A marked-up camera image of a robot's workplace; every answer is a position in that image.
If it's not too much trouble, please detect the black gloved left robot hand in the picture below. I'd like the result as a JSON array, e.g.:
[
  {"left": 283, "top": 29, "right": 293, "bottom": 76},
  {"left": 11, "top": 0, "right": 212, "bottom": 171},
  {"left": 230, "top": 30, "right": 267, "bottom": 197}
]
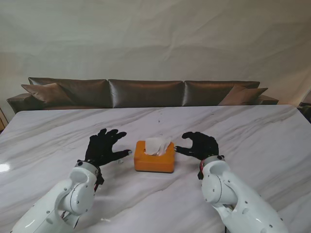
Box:
[{"left": 84, "top": 128, "right": 133, "bottom": 168}]

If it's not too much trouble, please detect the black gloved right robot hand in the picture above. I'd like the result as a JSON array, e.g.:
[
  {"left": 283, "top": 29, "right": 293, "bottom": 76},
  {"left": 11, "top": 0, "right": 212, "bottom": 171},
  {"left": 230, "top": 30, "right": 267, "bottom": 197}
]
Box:
[{"left": 173, "top": 131, "right": 219, "bottom": 161}]

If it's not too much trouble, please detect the orange plastic tissue box cover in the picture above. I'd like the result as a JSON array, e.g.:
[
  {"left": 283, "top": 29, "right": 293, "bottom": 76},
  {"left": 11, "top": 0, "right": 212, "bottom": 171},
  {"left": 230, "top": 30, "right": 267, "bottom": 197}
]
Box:
[{"left": 134, "top": 140, "right": 176, "bottom": 174}]

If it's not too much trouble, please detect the brown leather sofa back cushion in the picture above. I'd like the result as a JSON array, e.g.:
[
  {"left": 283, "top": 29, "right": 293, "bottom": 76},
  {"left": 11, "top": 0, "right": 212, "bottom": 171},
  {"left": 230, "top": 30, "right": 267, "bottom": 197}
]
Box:
[
  {"left": 28, "top": 77, "right": 109, "bottom": 108},
  {"left": 107, "top": 79, "right": 185, "bottom": 109},
  {"left": 183, "top": 80, "right": 260, "bottom": 107}
]

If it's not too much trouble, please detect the brown satin throw pillow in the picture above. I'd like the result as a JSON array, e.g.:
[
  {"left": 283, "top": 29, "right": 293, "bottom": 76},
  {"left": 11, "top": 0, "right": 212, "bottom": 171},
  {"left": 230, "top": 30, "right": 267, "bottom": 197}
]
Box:
[
  {"left": 218, "top": 85, "right": 269, "bottom": 106},
  {"left": 21, "top": 83, "right": 73, "bottom": 104}
]

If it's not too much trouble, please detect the brown leather sofa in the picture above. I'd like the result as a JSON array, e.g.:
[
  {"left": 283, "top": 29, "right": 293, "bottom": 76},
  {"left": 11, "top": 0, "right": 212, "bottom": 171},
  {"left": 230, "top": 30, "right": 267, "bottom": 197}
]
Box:
[{"left": 6, "top": 77, "right": 279, "bottom": 114}]

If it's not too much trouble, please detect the wooden furniture piece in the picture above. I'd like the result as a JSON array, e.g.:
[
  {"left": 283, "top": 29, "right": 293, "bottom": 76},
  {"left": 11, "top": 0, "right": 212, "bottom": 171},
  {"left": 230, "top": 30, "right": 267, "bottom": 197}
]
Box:
[{"left": 0, "top": 106, "right": 7, "bottom": 131}]

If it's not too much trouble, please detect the dark side furniture piece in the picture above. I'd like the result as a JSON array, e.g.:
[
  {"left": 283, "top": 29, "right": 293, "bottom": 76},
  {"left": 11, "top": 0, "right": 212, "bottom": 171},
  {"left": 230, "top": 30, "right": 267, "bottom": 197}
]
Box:
[{"left": 297, "top": 92, "right": 311, "bottom": 122}]

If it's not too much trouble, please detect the red black left arm cable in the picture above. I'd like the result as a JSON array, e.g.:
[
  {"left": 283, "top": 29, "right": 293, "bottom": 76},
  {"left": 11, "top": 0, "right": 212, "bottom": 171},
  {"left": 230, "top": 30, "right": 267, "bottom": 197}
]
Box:
[{"left": 60, "top": 169, "right": 102, "bottom": 220}]

